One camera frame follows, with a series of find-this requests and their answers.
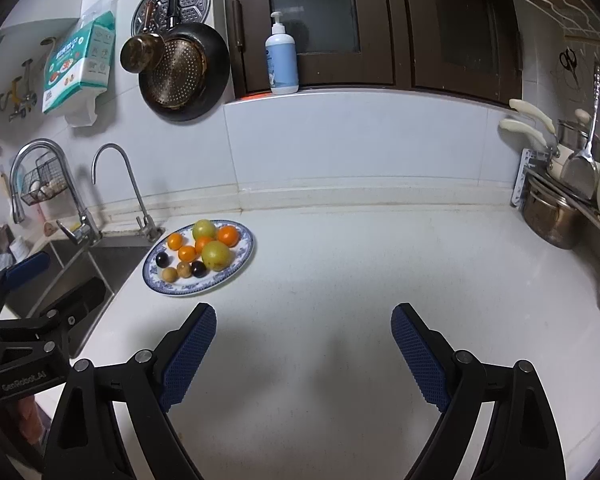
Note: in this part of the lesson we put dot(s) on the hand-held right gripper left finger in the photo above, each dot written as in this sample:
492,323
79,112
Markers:
190,355

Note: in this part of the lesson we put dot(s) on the black frying pan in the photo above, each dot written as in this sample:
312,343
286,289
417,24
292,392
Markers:
185,75

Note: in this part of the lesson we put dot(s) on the pot with glass lid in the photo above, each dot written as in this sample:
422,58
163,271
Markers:
572,135

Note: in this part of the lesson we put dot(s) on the dark plum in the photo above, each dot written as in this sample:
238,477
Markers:
162,259
198,268

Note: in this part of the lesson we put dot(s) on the stainless steel sink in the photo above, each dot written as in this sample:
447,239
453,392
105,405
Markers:
110,265

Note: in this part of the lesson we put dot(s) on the brass wall hooks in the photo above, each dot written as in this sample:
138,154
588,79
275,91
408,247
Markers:
15,92

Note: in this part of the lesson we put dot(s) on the black scissors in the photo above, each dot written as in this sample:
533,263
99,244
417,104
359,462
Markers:
569,62

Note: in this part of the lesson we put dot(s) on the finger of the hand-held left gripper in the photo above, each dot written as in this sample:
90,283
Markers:
27,265
75,305

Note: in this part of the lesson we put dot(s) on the steel gooseneck faucet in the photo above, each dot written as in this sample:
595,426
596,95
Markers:
115,152

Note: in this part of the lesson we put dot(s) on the small brass ladle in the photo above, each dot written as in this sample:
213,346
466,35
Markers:
140,52

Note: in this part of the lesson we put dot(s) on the large yellow-green apple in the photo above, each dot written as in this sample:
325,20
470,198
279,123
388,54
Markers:
216,255

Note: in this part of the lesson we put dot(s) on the brown kiwi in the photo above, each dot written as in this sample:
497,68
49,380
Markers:
169,274
183,269

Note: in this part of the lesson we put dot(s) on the person's left hand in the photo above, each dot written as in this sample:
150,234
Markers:
20,420

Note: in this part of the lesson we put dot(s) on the green apple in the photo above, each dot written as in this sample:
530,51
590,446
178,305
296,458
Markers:
204,229

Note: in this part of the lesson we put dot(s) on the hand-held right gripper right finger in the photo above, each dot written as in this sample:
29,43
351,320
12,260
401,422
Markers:
420,355

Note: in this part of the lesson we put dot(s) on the white plastic bag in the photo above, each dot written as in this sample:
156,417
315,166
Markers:
82,115

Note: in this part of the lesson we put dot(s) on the orange tangerine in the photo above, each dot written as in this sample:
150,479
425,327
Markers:
186,252
228,235
203,244
175,241

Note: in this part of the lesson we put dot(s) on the blue and white plate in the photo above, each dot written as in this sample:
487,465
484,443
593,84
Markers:
240,255

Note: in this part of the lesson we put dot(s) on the stainless steel pot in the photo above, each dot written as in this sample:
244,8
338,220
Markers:
550,215

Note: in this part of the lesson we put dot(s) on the dark wooden window frame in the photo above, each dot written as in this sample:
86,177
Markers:
380,25

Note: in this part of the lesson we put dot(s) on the metal spatula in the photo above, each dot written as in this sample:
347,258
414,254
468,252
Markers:
580,170

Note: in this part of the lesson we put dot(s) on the white and blue pump bottle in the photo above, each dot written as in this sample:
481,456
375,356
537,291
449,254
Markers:
281,60

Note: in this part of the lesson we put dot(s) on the metal dish rack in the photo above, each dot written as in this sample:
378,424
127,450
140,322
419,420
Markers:
525,175

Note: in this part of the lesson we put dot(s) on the green and white tissue pack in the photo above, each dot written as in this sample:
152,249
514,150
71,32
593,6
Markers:
77,67

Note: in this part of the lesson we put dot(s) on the steel mixer faucet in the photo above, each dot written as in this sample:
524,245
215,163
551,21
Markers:
30,149

